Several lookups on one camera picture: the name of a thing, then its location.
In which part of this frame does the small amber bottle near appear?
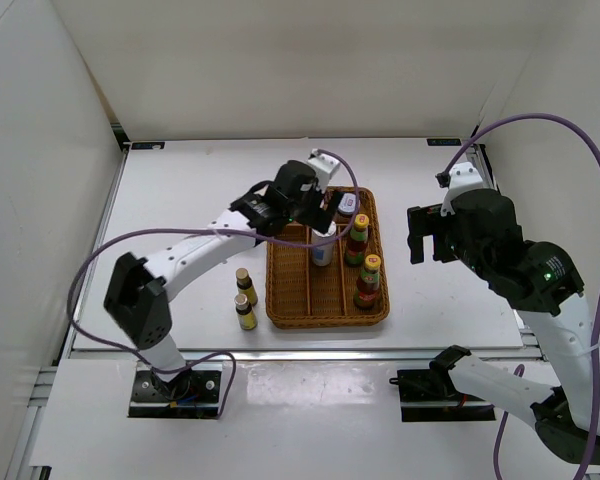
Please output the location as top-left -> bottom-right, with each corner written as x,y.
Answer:
234,293 -> 258,330

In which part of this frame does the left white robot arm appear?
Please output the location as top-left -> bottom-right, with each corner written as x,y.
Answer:
103,150 -> 341,400

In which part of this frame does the brown wicker divided basket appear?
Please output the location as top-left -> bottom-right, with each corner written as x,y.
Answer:
264,186 -> 391,332

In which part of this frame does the red sauce bottle yellow cap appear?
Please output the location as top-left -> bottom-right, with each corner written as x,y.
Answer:
353,254 -> 382,309

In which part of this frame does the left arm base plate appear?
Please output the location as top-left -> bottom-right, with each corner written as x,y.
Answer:
127,365 -> 222,420

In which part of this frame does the small amber bottle far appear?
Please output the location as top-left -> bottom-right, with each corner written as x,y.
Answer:
235,268 -> 258,306

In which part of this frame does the silver cap shaker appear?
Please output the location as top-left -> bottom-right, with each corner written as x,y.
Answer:
311,221 -> 337,267

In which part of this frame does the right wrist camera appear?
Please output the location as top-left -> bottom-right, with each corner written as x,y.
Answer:
436,161 -> 485,217

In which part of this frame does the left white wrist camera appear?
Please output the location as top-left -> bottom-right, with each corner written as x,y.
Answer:
307,149 -> 341,193

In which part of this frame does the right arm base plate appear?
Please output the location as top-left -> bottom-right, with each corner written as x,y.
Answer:
389,369 -> 496,423

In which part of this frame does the small amber bottle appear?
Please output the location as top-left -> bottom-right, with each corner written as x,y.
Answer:
235,268 -> 258,306
234,293 -> 258,330

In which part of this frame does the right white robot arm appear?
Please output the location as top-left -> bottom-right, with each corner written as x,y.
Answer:
407,189 -> 594,464

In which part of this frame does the white lid jar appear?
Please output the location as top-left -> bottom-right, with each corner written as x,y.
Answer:
335,192 -> 356,223

